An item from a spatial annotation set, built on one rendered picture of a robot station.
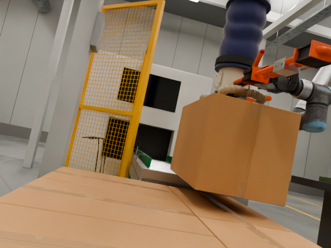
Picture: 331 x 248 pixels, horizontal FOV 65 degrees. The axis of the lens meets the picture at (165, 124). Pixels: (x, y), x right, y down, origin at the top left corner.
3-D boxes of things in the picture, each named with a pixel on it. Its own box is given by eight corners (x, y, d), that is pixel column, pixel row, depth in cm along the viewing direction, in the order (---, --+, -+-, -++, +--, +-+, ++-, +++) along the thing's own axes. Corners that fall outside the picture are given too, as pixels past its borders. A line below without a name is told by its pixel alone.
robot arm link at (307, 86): (310, 98, 115) (314, 77, 116) (301, 96, 115) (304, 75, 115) (297, 101, 124) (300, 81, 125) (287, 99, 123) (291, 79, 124)
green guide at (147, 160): (131, 153, 387) (132, 147, 388) (138, 155, 389) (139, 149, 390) (138, 165, 230) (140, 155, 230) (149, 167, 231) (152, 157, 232)
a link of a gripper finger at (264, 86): (249, 92, 119) (268, 91, 121) (256, 90, 113) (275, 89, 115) (248, 85, 119) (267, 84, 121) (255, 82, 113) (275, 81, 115)
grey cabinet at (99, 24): (92, 52, 240) (99, 21, 242) (98, 53, 240) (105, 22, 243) (89, 44, 220) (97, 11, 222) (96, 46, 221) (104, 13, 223)
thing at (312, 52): (291, 62, 86) (294, 47, 86) (311, 68, 87) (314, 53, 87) (310, 55, 77) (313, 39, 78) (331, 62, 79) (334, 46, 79)
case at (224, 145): (169, 169, 163) (182, 106, 166) (229, 180, 169) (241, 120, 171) (194, 189, 104) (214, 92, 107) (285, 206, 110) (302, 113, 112)
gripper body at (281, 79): (265, 91, 122) (287, 97, 124) (275, 88, 114) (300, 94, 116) (268, 76, 123) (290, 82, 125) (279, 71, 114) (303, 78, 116)
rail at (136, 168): (126, 163, 385) (129, 150, 387) (130, 164, 386) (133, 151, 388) (135, 201, 158) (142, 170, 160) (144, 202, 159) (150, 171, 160)
